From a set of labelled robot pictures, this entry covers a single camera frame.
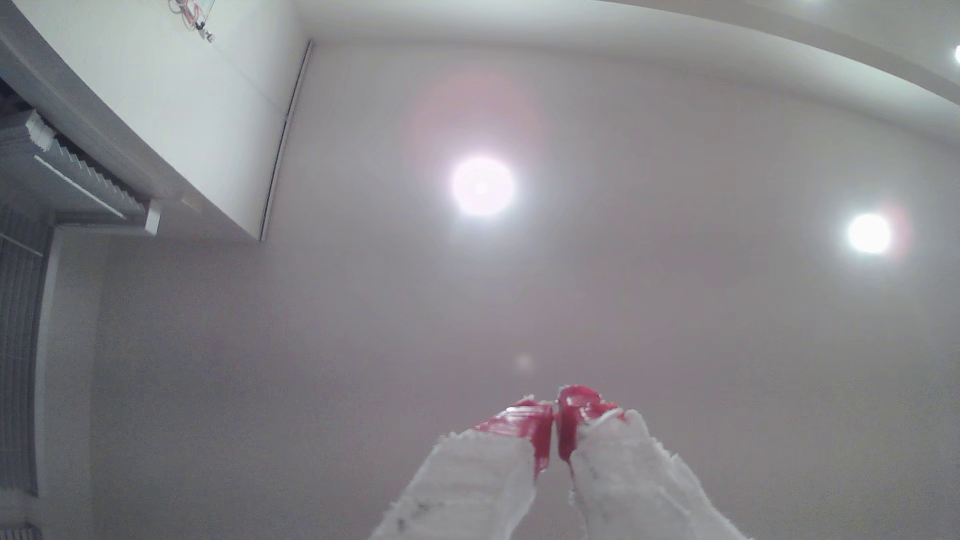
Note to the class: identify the white pleated window blind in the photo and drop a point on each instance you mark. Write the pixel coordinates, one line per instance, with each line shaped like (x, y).
(71, 176)

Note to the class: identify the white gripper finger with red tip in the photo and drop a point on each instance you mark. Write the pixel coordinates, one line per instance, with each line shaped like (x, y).
(637, 487)
(465, 480)

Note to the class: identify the round ceiling light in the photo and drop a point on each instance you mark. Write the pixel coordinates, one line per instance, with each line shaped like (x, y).
(870, 234)
(482, 186)

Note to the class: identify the grey slatted window blind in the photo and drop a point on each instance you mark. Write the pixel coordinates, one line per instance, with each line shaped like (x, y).
(19, 352)

